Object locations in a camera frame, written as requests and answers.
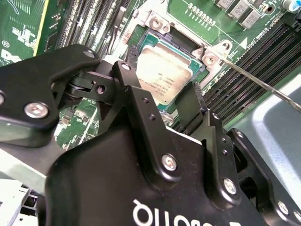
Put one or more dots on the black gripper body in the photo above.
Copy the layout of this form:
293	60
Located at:
117	176

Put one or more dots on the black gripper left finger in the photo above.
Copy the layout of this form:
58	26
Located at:
28	89

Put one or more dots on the silver CPU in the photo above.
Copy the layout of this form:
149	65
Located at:
164	68

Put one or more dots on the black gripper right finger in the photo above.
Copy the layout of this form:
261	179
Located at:
218	153

